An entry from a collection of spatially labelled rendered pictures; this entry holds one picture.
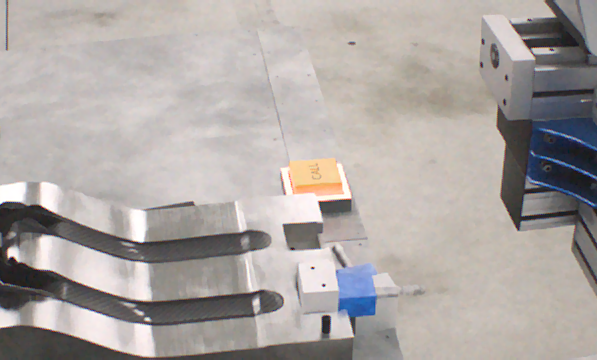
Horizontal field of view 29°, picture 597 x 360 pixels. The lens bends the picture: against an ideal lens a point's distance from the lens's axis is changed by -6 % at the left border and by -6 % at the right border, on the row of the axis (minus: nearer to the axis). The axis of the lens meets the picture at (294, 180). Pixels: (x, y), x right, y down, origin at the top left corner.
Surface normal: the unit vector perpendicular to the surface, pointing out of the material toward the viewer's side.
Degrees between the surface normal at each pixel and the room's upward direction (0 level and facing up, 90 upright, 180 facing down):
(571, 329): 0
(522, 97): 90
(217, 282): 3
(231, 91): 0
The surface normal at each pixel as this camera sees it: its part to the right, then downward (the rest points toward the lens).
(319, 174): 0.00, -0.84
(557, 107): 0.16, 0.54
